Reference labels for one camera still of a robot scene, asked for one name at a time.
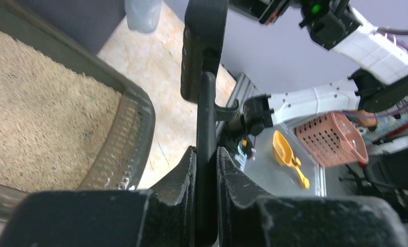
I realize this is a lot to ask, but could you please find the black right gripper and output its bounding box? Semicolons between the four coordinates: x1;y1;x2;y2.
229;0;293;25

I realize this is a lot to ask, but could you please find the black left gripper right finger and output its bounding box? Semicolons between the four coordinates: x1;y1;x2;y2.
216;147;408;246

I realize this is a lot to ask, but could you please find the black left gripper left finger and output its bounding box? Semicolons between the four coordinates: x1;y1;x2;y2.
0;147;196;246

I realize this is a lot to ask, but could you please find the black litter scoop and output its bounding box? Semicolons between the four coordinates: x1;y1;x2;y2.
180;0;239;246

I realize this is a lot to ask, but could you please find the grey ribbed trash bin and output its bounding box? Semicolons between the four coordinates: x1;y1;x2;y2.
18;0;125;54

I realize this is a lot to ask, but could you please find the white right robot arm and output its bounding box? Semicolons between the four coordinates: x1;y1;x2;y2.
223;1;408;94

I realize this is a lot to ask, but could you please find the dark green litter box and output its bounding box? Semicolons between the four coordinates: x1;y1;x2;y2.
0;1;155;221

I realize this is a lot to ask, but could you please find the yellow plastic scoop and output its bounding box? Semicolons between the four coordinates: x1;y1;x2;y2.
273;130;310;189

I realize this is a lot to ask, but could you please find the pink plastic basket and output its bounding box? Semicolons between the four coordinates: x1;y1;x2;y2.
295;113;369;168

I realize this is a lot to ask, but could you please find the blue plastic bin liner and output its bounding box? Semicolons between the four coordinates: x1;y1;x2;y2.
124;0;163;34

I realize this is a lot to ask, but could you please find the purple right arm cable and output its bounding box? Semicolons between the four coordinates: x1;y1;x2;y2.
340;26;408;120

